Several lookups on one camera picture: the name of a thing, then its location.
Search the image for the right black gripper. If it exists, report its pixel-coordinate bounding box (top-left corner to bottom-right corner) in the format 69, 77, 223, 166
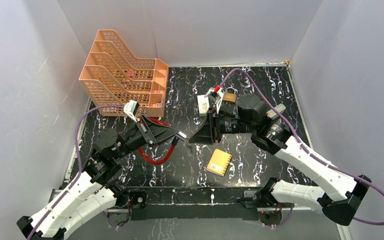
188, 107, 255, 145

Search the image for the red cable lock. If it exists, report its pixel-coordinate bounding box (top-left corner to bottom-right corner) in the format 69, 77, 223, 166
138, 117, 181, 165

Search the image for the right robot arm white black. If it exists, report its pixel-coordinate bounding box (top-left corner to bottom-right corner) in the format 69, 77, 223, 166
188, 94, 370, 226

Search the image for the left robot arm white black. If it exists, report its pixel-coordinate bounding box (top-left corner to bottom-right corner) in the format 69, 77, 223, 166
16, 115, 187, 240

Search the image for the white green small box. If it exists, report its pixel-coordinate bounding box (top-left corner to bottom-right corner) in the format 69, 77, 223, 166
197, 94, 210, 117

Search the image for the orange spiral notebook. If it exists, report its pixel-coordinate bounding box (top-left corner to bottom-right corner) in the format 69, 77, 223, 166
206, 149, 232, 177

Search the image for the brass padlock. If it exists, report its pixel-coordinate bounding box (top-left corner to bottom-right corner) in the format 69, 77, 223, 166
223, 87, 237, 104

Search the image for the orange plastic file rack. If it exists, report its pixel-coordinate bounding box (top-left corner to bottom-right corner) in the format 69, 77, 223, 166
79, 29, 169, 118

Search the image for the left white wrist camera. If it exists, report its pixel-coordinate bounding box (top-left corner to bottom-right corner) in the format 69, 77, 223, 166
123, 100, 140, 123

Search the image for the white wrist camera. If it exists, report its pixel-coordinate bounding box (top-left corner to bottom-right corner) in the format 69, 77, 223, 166
123, 100, 140, 123
206, 85, 225, 113

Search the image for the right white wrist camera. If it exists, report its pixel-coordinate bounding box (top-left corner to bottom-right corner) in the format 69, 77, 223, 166
206, 85, 225, 113

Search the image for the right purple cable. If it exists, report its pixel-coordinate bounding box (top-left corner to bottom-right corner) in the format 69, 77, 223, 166
218, 67, 384, 227

